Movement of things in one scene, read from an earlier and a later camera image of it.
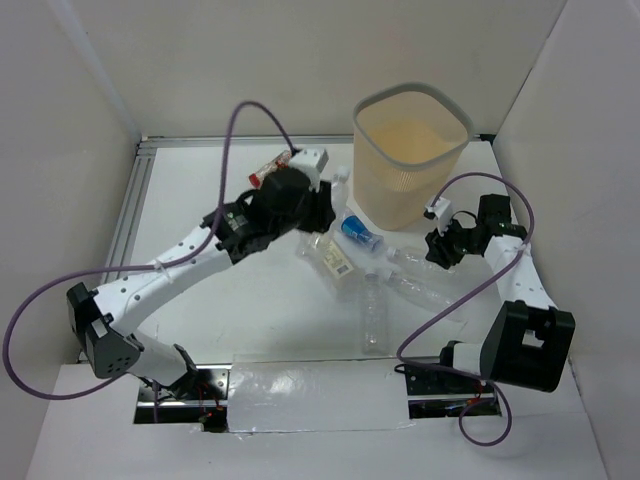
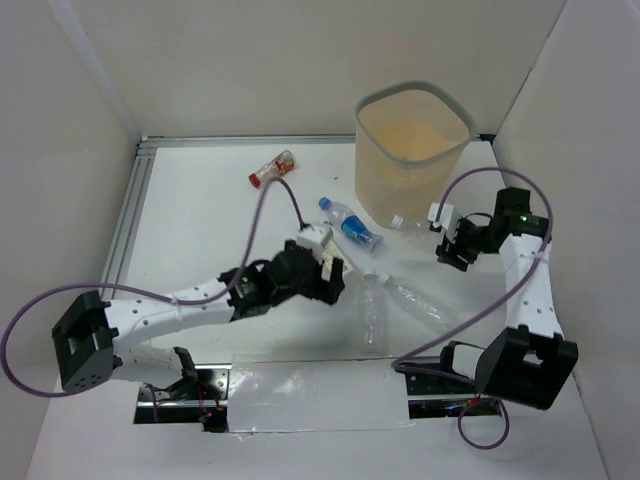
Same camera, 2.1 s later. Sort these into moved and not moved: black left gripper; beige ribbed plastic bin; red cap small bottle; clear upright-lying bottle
Moved: black left gripper
Not moved: beige ribbed plastic bin; clear upright-lying bottle; red cap small bottle
